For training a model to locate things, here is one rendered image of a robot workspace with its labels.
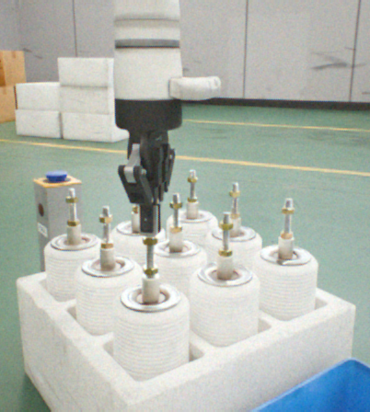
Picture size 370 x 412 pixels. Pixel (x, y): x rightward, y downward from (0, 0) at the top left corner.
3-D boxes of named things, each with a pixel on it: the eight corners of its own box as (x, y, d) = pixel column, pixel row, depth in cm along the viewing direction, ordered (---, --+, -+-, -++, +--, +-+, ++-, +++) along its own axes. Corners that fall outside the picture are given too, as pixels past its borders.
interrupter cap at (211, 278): (228, 294, 63) (228, 290, 63) (185, 277, 68) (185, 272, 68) (263, 277, 68) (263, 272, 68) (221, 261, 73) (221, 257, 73)
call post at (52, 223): (56, 340, 98) (45, 188, 89) (44, 326, 103) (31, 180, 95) (90, 329, 102) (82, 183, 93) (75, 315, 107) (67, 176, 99)
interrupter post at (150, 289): (163, 297, 62) (163, 273, 61) (155, 306, 60) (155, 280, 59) (146, 294, 63) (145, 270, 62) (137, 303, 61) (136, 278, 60)
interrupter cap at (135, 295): (190, 292, 63) (190, 288, 63) (165, 320, 57) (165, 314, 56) (138, 282, 66) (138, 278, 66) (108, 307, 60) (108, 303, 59)
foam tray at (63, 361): (132, 538, 58) (129, 405, 53) (24, 371, 89) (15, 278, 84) (346, 406, 79) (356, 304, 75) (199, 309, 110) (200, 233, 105)
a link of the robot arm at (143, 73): (203, 102, 48) (204, 35, 47) (98, 99, 51) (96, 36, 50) (223, 96, 57) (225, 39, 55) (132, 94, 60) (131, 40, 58)
